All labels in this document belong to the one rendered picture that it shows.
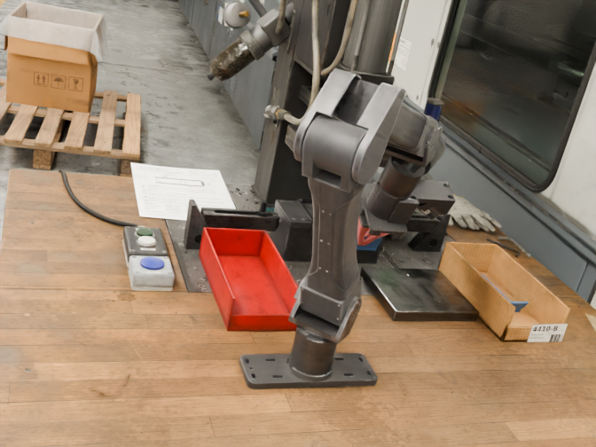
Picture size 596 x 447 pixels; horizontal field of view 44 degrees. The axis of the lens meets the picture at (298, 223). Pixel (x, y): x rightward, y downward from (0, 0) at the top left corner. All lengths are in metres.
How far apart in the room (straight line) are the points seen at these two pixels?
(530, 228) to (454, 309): 0.60
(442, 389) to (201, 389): 0.37
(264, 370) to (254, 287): 0.25
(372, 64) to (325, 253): 0.47
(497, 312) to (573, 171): 0.58
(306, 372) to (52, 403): 0.34
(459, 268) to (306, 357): 0.49
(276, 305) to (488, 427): 0.39
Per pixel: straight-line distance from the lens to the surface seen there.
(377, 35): 1.32
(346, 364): 1.13
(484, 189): 2.11
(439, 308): 1.35
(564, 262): 1.80
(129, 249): 1.30
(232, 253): 1.38
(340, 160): 0.86
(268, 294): 1.28
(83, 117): 4.57
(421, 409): 1.11
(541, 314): 1.45
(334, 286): 1.00
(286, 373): 1.08
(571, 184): 1.84
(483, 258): 1.56
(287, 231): 1.38
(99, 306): 1.19
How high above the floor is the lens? 1.52
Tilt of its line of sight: 23 degrees down
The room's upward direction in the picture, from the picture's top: 12 degrees clockwise
